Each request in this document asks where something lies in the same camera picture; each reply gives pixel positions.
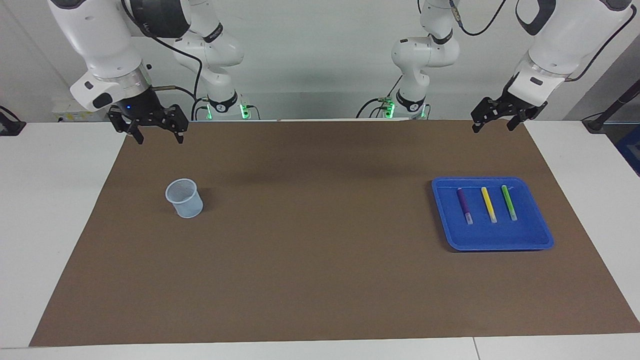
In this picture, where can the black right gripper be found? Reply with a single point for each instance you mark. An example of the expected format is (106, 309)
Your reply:
(142, 107)

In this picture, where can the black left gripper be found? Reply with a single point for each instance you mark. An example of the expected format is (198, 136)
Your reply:
(517, 102)

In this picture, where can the green pen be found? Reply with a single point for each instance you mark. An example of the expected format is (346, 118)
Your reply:
(508, 200)

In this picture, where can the yellow pen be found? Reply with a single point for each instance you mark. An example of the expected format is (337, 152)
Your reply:
(487, 202)

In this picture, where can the purple pen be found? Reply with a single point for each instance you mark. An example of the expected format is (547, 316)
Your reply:
(463, 202)

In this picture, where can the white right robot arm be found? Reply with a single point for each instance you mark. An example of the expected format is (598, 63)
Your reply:
(100, 40)

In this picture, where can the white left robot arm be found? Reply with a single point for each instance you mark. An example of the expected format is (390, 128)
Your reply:
(565, 35)

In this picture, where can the light blue mesh cup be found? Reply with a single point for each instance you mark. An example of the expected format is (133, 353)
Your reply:
(187, 207)

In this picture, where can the black stand pole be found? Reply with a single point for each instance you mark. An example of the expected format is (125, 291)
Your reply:
(617, 105)

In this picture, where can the blue plastic tray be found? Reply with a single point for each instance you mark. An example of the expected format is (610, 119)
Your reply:
(500, 235)

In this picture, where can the blue crate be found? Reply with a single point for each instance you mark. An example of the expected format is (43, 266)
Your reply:
(631, 150)

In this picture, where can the black table clamp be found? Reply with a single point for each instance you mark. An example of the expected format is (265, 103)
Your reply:
(10, 127)

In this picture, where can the brown table mat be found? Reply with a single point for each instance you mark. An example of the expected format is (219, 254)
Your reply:
(320, 275)

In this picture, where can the white wall socket box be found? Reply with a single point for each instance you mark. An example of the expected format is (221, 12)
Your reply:
(75, 116)

